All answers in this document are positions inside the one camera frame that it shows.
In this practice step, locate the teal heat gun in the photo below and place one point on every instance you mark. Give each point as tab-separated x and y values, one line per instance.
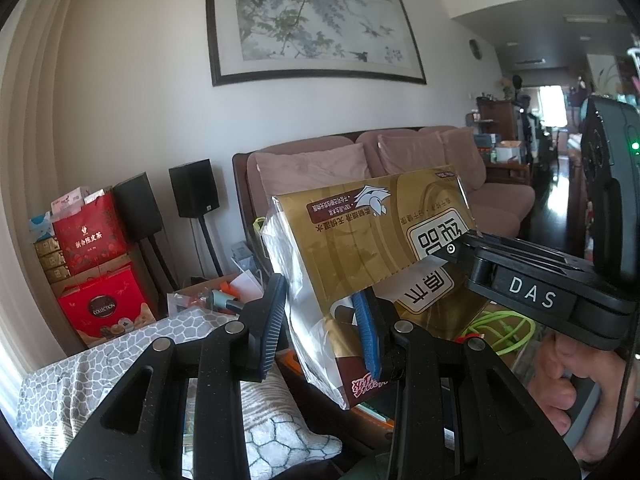
225	300

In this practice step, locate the wooden cabinet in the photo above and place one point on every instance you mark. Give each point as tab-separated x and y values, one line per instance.
495	115

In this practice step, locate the person's right hand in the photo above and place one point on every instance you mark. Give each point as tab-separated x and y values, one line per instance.
555	400

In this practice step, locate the stack of gold boxes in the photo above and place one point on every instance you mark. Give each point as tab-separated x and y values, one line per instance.
50	260

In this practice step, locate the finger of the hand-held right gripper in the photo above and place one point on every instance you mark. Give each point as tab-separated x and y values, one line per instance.
462	250

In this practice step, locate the framed ink painting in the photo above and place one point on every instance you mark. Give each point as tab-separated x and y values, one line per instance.
310	25

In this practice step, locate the grey patterned blanket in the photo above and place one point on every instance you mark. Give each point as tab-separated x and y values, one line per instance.
100	375

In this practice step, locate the red gift boxes stack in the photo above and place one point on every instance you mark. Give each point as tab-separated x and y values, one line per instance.
90	240

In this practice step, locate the pale blue box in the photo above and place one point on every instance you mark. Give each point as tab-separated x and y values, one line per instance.
243	257

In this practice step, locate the red gift box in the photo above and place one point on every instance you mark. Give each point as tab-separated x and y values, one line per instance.
100	305

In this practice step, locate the black speaker on stand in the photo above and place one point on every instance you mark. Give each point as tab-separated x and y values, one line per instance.
195	187
137	205

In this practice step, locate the white curtain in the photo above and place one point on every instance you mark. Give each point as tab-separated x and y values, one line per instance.
35	185

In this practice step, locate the blue tissue pack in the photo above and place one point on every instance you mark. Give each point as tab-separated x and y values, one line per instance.
41	226

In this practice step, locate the brown sofa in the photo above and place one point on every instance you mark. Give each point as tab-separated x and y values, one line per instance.
500	200

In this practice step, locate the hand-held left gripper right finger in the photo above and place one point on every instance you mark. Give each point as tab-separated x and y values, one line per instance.
367	330

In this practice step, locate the cluttered cardboard box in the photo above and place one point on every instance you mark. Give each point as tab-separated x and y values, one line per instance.
200	285

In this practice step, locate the tan cushion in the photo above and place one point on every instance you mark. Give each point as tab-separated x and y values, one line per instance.
310	170
415	155
465	160

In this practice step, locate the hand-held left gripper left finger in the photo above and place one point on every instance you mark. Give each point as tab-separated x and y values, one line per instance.
272	325

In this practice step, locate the pink white box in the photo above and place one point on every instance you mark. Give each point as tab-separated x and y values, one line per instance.
70	205

